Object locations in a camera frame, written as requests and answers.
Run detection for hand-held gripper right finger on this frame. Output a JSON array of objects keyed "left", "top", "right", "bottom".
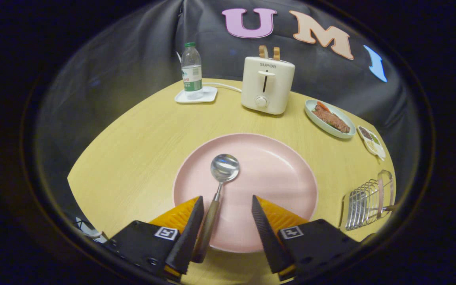
[{"left": 251, "top": 195, "right": 361, "bottom": 281}]

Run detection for pale green oval plate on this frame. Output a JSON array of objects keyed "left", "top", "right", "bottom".
[{"left": 304, "top": 99, "right": 356, "bottom": 139}]

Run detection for brown meat slices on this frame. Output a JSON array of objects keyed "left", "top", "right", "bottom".
[{"left": 311, "top": 109, "right": 351, "bottom": 133}]

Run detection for white toaster cable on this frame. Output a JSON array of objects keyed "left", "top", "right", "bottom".
[{"left": 202, "top": 82, "right": 243, "bottom": 93}]

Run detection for white crumpled paper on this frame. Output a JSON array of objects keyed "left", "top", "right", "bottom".
[{"left": 76, "top": 217, "right": 108, "bottom": 243}]

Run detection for white square coaster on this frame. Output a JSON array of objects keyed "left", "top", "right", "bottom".
[{"left": 175, "top": 86, "right": 218, "bottom": 104}]

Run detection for wooden-handled metal fork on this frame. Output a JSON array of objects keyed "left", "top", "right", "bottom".
[{"left": 346, "top": 179, "right": 395, "bottom": 231}]

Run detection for white divided grain dish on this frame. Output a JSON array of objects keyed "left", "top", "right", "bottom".
[{"left": 357, "top": 125, "right": 387, "bottom": 161}]

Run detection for clear water bottle green cap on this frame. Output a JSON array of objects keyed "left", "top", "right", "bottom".
[{"left": 181, "top": 42, "right": 203, "bottom": 99}]

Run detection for clear plastic cutlery tray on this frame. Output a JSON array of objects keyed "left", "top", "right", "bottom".
[{"left": 340, "top": 170, "right": 395, "bottom": 231}]

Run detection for pink plate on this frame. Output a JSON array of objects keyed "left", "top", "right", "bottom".
[{"left": 173, "top": 133, "right": 319, "bottom": 254}]

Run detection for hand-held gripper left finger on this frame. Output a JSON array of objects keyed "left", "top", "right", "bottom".
[{"left": 103, "top": 196, "right": 205, "bottom": 279}]

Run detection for wooden-handled metal spoon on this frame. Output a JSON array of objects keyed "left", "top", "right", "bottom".
[{"left": 192, "top": 154, "right": 240, "bottom": 264}]

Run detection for white toaster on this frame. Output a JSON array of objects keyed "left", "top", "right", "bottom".
[{"left": 241, "top": 56, "right": 296, "bottom": 116}]

